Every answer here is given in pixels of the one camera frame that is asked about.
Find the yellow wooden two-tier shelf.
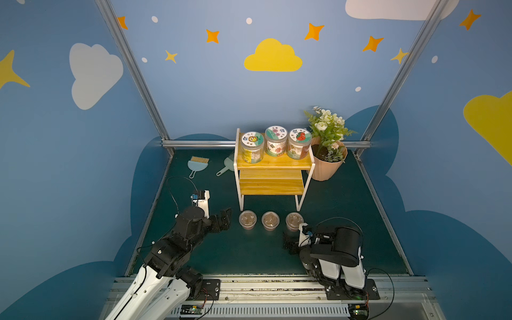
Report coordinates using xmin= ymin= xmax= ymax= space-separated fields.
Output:
xmin=233 ymin=129 xmax=315 ymax=212

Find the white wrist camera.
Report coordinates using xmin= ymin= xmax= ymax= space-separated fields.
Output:
xmin=298 ymin=223 xmax=313 ymax=248
xmin=191 ymin=190 xmax=210 ymax=219

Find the pink pot with flowers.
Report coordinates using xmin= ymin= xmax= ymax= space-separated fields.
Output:
xmin=305 ymin=106 xmax=355 ymax=181

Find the sunflower label seed jar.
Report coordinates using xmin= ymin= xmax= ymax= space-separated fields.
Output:
xmin=241 ymin=131 xmax=265 ymax=163

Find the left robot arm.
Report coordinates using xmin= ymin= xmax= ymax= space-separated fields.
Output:
xmin=107 ymin=206 xmax=232 ymax=319

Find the aluminium frame post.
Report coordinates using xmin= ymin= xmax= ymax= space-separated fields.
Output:
xmin=355 ymin=0 xmax=449 ymax=159
xmin=95 ymin=0 xmax=175 ymax=157

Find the green circuit board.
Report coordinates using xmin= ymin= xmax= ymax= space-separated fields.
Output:
xmin=348 ymin=304 xmax=369 ymax=320
xmin=180 ymin=305 xmax=204 ymax=317

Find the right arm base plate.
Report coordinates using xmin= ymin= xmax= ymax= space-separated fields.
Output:
xmin=325 ymin=279 xmax=380 ymax=301

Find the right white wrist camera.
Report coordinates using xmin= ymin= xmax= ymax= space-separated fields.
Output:
xmin=298 ymin=223 xmax=313 ymax=248

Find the strawberry label seed jar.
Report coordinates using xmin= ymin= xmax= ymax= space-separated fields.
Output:
xmin=287 ymin=128 xmax=312 ymax=160

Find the aluminium front rail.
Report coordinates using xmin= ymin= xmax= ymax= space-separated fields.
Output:
xmin=97 ymin=273 xmax=447 ymax=320

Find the right aluminium frame post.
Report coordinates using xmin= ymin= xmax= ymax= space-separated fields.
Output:
xmin=355 ymin=0 xmax=449 ymax=159

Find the left aluminium frame post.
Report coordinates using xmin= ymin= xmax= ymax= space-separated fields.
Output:
xmin=95 ymin=0 xmax=175 ymax=157

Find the pink flower label seed jar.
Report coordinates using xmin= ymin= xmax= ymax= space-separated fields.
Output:
xmin=265 ymin=125 xmax=288 ymax=157

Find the right green circuit board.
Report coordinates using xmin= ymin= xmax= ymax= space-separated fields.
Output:
xmin=348 ymin=304 xmax=369 ymax=320

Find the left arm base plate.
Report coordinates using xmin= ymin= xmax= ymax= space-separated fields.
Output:
xmin=189 ymin=279 xmax=221 ymax=301

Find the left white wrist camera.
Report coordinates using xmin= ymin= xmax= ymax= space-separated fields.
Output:
xmin=191 ymin=190 xmax=210 ymax=219

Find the left green circuit board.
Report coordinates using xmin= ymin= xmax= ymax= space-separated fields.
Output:
xmin=180 ymin=305 xmax=204 ymax=317

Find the blue dustpan brush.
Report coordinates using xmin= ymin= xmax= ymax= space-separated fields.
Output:
xmin=187 ymin=156 xmax=209 ymax=179

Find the clear soil cup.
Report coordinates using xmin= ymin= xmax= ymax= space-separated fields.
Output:
xmin=239 ymin=210 xmax=257 ymax=230
xmin=261 ymin=211 xmax=280 ymax=231
xmin=285 ymin=212 xmax=304 ymax=232

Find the middle clear soil cup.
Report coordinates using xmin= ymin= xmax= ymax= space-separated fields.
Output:
xmin=261 ymin=211 xmax=280 ymax=231

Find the left clear soil cup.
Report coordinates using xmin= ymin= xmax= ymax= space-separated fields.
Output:
xmin=239 ymin=210 xmax=257 ymax=230

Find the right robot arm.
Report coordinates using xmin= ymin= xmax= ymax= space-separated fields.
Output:
xmin=283 ymin=223 xmax=367 ymax=294

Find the right clear soil cup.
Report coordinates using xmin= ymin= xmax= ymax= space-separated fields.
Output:
xmin=285 ymin=212 xmax=304 ymax=232

